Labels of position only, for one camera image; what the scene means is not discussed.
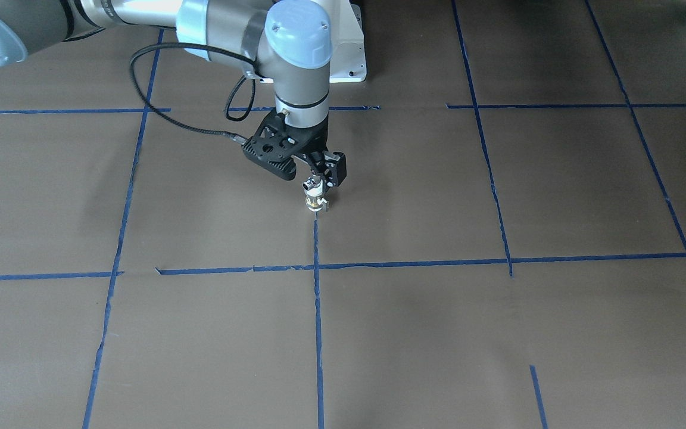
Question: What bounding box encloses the brown paper table cover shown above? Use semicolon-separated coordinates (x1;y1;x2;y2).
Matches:
0;1;686;428

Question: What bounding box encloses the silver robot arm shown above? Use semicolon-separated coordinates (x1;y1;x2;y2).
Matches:
0;1;347;192

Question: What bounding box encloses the white brass PPR valve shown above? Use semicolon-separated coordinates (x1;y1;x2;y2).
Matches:
305;195;330;213

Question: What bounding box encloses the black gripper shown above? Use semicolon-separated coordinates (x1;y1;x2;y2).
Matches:
293;122;347;190

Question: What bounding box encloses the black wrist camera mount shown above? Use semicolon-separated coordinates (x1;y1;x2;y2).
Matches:
241;109;298;181

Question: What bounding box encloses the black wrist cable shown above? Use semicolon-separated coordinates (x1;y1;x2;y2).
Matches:
129;42;260;144

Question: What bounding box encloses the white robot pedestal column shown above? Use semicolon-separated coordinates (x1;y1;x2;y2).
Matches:
264;1;367;82

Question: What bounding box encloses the chrome tee pipe fitting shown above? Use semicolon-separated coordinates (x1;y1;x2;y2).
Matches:
302;176;325;198

